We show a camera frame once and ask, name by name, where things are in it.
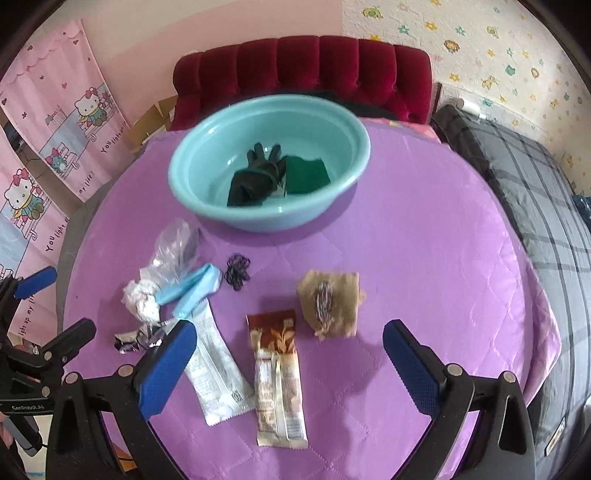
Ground black glove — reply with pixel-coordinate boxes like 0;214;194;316
227;143;289;208

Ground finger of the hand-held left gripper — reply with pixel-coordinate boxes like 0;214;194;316
0;266;59;302
0;318;98;385

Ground purple quilted blanket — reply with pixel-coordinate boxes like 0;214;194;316
62;117;561;480

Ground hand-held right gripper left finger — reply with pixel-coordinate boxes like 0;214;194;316
46;318;199;480

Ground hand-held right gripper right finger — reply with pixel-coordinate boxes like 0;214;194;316
382;319;539;480

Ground red padded headboard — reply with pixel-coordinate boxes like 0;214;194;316
172;36;435;132

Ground grey plaid blanket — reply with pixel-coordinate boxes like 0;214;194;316
431;105;591;462

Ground green cloth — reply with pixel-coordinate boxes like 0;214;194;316
283;156;329;195

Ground teal plastic basin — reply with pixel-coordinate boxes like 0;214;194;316
168;98;371;233

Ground blue face mask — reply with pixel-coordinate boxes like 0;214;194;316
157;263;223;320

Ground cardboard box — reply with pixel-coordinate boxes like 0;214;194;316
127;96;178;155

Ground pink cartoon cat curtain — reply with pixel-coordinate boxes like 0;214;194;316
0;18;134;202
0;152;71;352

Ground brown fabric piece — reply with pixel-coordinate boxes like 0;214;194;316
296;270;366;341

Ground white cylindrical object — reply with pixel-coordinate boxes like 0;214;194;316
455;98;485;118

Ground black earphones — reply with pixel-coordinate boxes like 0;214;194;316
223;253;251;291

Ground foil wrapper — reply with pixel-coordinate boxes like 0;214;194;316
114;323;167;354

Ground clear plastic bag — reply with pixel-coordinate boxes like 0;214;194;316
141;219;204;289

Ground brown snack packet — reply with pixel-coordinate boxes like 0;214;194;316
247;309;308;449

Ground white snack packet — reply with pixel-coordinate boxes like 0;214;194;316
184;300;257;426

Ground white tissue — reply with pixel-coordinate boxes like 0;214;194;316
121;279;162;322

